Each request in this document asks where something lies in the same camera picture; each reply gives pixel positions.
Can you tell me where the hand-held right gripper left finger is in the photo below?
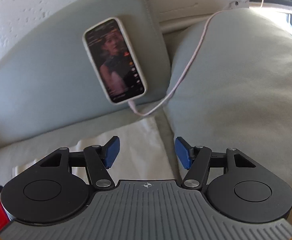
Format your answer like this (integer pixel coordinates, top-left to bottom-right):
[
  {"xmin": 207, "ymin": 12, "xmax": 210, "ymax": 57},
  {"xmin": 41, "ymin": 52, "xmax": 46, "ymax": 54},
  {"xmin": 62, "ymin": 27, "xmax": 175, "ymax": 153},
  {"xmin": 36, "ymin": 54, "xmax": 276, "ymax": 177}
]
[{"xmin": 40, "ymin": 135, "xmax": 121, "ymax": 189}]

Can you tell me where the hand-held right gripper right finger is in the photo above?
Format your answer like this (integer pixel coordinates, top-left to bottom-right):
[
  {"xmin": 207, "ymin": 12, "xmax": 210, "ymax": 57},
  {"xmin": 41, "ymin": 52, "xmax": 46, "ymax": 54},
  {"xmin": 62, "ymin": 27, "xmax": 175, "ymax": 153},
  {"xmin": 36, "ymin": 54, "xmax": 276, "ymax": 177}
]
[{"xmin": 175, "ymin": 137, "xmax": 258, "ymax": 189}]

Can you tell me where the beige hoodie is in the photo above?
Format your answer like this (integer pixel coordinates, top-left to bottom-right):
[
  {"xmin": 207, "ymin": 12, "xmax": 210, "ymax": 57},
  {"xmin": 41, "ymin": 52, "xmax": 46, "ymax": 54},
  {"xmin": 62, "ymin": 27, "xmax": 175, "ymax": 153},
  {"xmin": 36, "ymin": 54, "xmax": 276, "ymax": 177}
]
[{"xmin": 11, "ymin": 117, "xmax": 177, "ymax": 182}]

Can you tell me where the grey-green side cushion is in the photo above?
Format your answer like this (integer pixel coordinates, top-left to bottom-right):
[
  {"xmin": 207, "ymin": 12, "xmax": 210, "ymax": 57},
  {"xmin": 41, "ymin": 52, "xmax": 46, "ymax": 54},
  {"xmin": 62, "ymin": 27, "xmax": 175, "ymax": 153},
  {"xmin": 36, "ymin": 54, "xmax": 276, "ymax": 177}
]
[{"xmin": 165, "ymin": 7, "xmax": 292, "ymax": 205}]

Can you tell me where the white smartphone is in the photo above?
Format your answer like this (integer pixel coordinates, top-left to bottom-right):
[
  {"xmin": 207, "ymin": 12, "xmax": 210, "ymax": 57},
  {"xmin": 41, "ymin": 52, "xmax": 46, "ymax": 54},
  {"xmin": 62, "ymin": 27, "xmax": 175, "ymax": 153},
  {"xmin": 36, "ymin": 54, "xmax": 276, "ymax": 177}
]
[{"xmin": 82, "ymin": 17, "xmax": 148, "ymax": 104}]

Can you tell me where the grey sofa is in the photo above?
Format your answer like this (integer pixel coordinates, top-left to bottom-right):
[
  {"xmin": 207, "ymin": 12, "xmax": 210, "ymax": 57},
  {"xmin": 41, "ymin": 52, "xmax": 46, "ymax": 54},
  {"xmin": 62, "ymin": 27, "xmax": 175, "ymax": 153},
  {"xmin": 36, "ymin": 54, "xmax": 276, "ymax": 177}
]
[{"xmin": 0, "ymin": 0, "xmax": 184, "ymax": 188}]

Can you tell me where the white charging cable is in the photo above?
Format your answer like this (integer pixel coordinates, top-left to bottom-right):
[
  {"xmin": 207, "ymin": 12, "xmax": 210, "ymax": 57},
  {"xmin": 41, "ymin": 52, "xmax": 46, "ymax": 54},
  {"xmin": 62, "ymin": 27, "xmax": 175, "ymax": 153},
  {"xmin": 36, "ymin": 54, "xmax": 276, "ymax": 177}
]
[{"xmin": 127, "ymin": 2, "xmax": 239, "ymax": 117}]

